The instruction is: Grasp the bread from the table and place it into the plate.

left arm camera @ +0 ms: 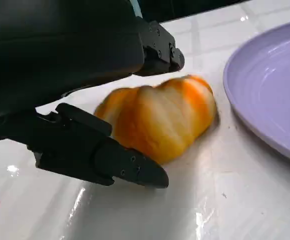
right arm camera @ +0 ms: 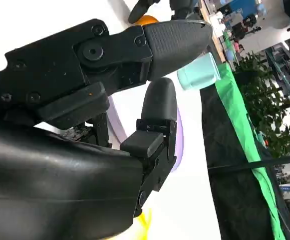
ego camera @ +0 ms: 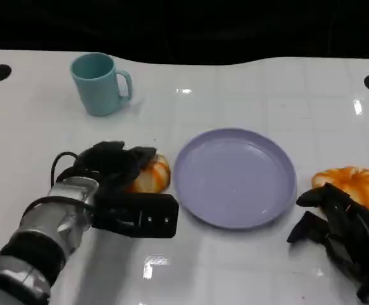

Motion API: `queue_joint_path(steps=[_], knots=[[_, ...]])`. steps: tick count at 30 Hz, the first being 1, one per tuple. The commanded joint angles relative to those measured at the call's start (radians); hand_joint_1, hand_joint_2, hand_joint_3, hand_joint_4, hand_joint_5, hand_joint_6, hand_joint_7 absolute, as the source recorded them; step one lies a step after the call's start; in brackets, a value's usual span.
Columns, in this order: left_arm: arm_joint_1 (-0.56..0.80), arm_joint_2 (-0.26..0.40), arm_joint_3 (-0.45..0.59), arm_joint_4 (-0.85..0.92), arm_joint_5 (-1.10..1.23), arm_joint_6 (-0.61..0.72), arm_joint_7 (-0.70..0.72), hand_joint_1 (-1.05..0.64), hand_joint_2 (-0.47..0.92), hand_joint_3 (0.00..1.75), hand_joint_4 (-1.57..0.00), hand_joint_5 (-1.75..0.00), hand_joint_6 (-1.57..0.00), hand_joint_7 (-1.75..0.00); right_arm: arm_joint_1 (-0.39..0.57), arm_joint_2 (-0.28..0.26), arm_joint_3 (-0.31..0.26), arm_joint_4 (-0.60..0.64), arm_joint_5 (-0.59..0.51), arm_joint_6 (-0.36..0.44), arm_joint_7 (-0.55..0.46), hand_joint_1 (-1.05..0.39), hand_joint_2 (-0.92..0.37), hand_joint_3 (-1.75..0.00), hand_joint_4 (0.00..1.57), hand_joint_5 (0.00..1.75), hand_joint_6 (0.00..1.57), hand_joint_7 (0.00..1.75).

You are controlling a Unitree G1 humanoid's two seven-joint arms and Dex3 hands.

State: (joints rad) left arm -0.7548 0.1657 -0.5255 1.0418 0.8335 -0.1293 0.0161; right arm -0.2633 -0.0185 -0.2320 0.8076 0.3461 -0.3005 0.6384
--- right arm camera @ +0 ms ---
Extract lilac plate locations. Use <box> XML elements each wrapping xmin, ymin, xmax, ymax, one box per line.
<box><xmin>108</xmin><ymin>96</ymin><xmax>185</xmax><ymax>173</ymax></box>

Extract black cloth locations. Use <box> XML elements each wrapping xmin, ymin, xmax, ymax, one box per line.
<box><xmin>200</xmin><ymin>83</ymin><xmax>290</xmax><ymax>240</ymax></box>

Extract teal metal shelf frame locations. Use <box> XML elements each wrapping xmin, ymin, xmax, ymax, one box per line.
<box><xmin>266</xmin><ymin>39</ymin><xmax>290</xmax><ymax>103</ymax></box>

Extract green cloth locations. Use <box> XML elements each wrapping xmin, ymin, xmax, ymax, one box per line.
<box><xmin>214</xmin><ymin>62</ymin><xmax>288</xmax><ymax>240</ymax></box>

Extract orange and white bread roll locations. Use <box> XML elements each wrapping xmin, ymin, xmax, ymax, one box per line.
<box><xmin>128</xmin><ymin>207</ymin><xmax>153</xmax><ymax>240</ymax></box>
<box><xmin>134</xmin><ymin>14</ymin><xmax>160</xmax><ymax>27</ymax></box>

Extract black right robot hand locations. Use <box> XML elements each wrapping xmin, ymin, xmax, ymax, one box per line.
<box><xmin>0</xmin><ymin>18</ymin><xmax>213</xmax><ymax>240</ymax></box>

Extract green leafy plant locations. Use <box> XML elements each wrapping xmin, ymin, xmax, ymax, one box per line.
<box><xmin>234</xmin><ymin>52</ymin><xmax>290</xmax><ymax>158</ymax></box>

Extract pale green mug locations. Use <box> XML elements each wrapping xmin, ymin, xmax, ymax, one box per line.
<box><xmin>176</xmin><ymin>51</ymin><xmax>221</xmax><ymax>91</ymax></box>

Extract wooden workshop desk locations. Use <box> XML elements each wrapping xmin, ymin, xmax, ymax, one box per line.
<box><xmin>199</xmin><ymin>0</ymin><xmax>228</xmax><ymax>63</ymax></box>

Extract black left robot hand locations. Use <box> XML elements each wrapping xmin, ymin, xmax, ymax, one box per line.
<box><xmin>128</xmin><ymin>0</ymin><xmax>203</xmax><ymax>25</ymax></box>

